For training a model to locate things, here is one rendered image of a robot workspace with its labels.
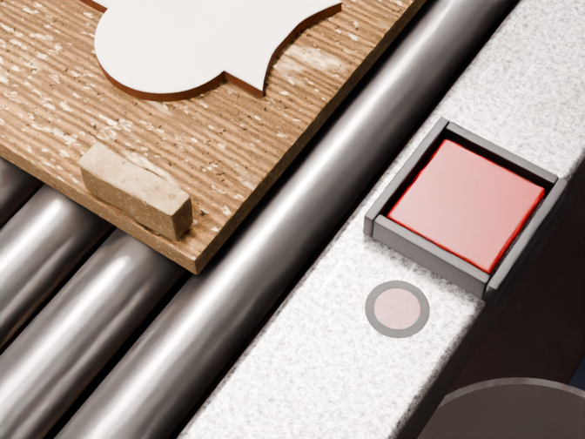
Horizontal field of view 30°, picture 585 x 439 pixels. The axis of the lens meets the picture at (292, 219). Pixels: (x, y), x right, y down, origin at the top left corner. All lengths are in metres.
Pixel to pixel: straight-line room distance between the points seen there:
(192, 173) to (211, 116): 0.04
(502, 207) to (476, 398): 0.60
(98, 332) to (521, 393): 0.68
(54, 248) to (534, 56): 0.29
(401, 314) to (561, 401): 0.64
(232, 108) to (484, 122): 0.14
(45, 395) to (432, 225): 0.20
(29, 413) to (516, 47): 0.33
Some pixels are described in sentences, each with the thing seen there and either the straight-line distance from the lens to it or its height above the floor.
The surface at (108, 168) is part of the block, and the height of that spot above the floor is 0.96.
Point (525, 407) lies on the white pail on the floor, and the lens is 1.18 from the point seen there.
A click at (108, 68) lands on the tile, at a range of 0.60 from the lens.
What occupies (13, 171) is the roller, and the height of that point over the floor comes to 0.91.
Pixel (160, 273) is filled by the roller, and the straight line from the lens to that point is 0.56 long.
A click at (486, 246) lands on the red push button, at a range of 0.55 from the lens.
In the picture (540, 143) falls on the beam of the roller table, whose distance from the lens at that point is 0.60.
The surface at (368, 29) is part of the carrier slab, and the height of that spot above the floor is 0.94.
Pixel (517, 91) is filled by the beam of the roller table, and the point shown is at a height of 0.91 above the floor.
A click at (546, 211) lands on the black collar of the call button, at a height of 0.93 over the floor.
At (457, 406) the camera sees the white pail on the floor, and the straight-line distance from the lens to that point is 1.14.
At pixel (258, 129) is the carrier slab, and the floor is 0.94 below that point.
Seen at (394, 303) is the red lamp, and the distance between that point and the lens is 0.54.
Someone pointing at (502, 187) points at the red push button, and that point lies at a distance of 0.57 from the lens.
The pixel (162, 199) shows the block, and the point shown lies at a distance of 0.52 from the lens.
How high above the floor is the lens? 1.39
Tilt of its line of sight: 57 degrees down
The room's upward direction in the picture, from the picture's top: 2 degrees counter-clockwise
